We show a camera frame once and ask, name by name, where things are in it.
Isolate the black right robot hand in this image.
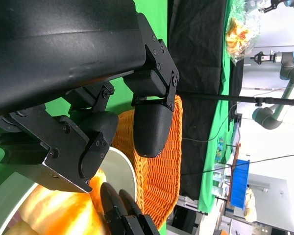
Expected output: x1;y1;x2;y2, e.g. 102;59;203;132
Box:
100;182;161;235

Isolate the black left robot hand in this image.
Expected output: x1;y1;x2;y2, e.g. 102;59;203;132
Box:
0;0;181;194

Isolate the grey-green bowl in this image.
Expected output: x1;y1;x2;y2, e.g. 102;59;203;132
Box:
0;146;138;235

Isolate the elongated ribbed bread loaf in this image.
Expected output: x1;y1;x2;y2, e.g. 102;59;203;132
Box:
18;168;111;235

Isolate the round pumpkin-shaped bread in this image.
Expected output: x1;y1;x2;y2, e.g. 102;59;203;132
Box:
3;219;40;235

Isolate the grey blue-jointed robot arm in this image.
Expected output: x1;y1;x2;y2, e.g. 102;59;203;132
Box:
250;50;294;130

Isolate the orange wicker basket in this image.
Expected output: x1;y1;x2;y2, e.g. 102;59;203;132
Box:
111;94;183;231

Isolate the green tablecloth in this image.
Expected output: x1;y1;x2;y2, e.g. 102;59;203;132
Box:
0;0;178;235
197;0;245;213

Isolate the blue plastic bin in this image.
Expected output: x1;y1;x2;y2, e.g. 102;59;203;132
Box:
230;159;250;210

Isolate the clear plastic snack bag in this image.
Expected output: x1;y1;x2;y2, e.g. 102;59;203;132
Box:
225;12;262;66

